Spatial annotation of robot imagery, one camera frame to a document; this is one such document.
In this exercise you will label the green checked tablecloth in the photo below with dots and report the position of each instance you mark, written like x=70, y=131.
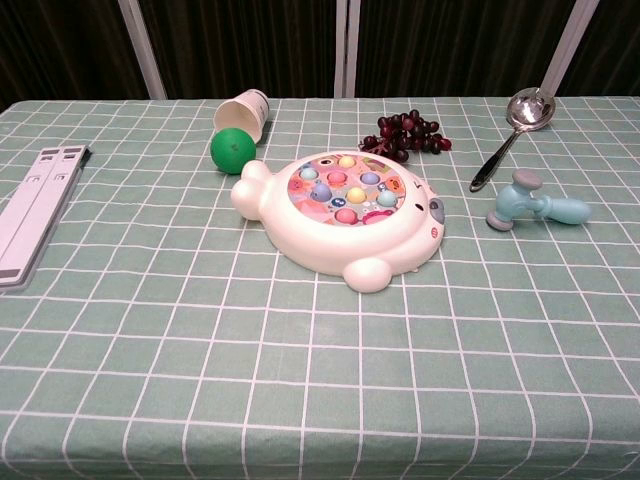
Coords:
x=320, y=360

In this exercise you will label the white frame post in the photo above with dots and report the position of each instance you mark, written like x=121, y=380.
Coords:
x=347, y=50
x=570, y=50
x=142, y=50

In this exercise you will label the white whack-a-mole toy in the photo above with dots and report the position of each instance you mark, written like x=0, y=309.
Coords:
x=310, y=240

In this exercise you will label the white paper cup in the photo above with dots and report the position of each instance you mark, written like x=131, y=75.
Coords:
x=240, y=116

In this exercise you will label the dark pleated curtain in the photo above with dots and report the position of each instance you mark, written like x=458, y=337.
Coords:
x=240, y=45

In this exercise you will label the dark red grape bunch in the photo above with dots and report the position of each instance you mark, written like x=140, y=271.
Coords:
x=405, y=132

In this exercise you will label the green ball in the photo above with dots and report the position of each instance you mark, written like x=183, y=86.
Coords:
x=232, y=151

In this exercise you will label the light blue toy hammer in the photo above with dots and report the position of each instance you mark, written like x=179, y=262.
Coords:
x=515, y=200

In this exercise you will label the white flat rail strip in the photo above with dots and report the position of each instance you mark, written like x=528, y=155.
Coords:
x=35, y=210

